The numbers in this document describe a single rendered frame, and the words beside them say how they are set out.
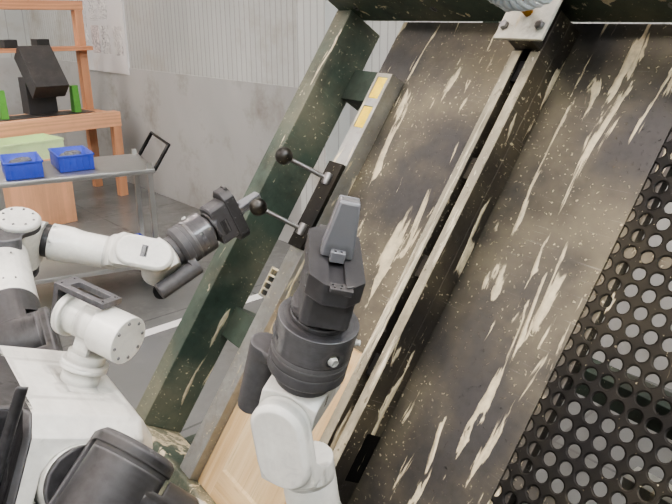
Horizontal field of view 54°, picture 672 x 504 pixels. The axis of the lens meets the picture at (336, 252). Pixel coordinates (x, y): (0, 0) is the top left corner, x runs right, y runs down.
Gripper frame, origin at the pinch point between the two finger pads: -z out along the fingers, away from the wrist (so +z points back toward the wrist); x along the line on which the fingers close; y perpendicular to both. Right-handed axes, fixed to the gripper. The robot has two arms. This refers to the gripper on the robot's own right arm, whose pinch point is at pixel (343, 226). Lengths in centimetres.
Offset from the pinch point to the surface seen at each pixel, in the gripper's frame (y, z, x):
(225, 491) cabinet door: -4, 80, 34
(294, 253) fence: 2, 41, 65
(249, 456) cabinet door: 0, 72, 37
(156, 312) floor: -55, 236, 301
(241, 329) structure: -6, 67, 70
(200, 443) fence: -10, 78, 45
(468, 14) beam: 27, -12, 80
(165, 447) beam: -18, 88, 51
